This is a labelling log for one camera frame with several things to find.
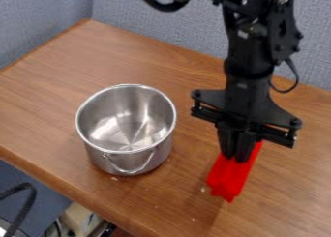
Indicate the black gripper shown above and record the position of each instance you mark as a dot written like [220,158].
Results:
[246,107]

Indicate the red plastic block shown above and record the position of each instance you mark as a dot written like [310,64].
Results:
[229,175]

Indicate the metal pot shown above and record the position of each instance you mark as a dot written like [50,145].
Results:
[126,124]

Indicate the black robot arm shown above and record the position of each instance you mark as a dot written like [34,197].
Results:
[264,39]

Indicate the beige box under table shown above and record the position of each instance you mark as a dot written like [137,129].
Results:
[81,220]

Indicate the black chair part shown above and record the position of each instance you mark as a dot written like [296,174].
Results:
[23,209]

